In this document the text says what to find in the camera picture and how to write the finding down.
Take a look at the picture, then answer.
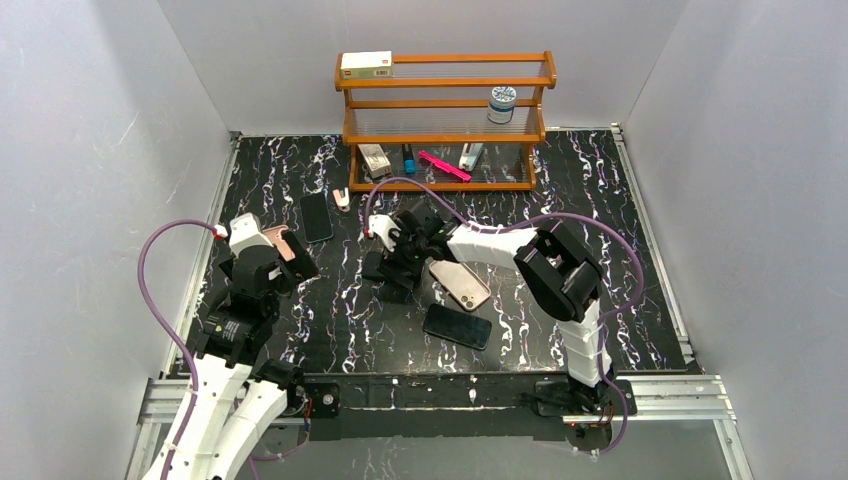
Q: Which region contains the pink phone case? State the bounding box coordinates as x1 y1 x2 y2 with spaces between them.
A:
262 225 300 262

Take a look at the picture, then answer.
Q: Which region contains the dark teal smartphone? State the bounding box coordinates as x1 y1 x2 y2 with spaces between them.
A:
299 192 333 243

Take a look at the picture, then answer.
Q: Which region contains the beige phone case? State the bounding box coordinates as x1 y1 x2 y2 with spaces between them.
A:
427 260 491 312

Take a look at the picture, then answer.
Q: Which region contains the black smartphone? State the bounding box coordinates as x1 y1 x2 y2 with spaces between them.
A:
422 304 492 351

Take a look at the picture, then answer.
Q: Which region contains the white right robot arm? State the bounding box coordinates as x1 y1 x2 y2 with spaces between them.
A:
365 201 613 399

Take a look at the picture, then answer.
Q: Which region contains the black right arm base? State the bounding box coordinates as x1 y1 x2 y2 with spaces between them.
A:
519 380 638 454

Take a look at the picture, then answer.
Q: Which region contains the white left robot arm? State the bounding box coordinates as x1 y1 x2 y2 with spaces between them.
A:
144 226 318 479

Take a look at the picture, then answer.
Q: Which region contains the pink comb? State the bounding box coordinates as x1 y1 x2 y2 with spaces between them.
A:
419 150 472 183

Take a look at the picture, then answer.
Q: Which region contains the small pink white clip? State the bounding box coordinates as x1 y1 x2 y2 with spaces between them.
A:
332 187 351 212

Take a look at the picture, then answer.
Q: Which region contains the blue black marker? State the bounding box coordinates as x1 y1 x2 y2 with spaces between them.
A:
402 144 417 176

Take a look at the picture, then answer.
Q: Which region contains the small grey box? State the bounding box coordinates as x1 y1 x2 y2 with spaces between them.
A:
358 144 392 179

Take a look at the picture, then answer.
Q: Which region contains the white teal stapler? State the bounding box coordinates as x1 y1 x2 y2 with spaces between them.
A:
458 143 484 172

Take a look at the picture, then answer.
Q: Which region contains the wooden three-tier shelf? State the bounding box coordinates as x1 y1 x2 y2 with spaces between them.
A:
334 50 557 193

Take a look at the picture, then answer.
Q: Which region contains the white blue round jar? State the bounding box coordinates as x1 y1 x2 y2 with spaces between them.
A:
487 86 518 125

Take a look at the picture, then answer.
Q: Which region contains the white cardboard box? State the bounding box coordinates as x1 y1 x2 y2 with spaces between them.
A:
339 51 393 79

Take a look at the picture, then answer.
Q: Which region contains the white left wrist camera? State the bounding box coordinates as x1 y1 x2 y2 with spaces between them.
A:
228 213 273 256

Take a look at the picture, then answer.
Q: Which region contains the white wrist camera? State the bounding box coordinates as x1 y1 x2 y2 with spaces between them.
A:
365 214 400 252
228 213 273 256

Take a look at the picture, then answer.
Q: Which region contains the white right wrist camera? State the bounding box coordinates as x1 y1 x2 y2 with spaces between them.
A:
365 214 400 252

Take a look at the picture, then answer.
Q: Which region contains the aluminium frame rail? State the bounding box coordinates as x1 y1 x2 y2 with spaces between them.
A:
125 122 757 480

